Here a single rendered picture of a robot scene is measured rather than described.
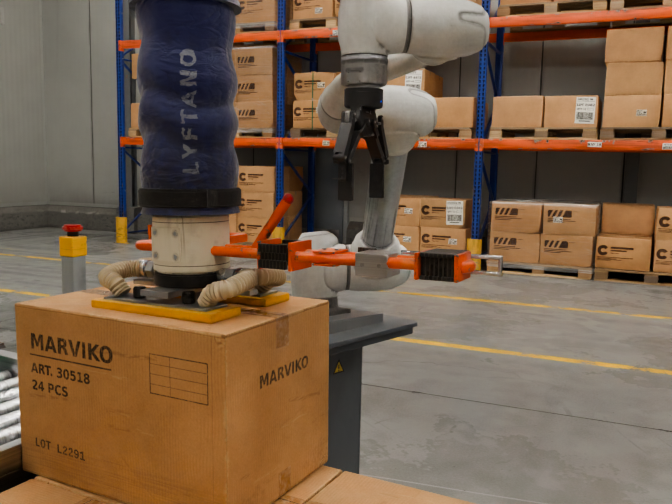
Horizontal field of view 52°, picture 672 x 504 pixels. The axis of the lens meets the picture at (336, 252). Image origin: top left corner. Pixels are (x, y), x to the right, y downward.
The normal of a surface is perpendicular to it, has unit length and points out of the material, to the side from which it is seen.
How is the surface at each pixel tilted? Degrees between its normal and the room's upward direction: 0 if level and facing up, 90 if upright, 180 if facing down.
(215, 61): 75
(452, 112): 93
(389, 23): 92
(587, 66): 90
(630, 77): 90
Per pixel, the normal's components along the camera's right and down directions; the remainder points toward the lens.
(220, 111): 0.67, -0.29
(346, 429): 0.73, 0.10
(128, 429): -0.48, 0.10
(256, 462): 0.88, 0.07
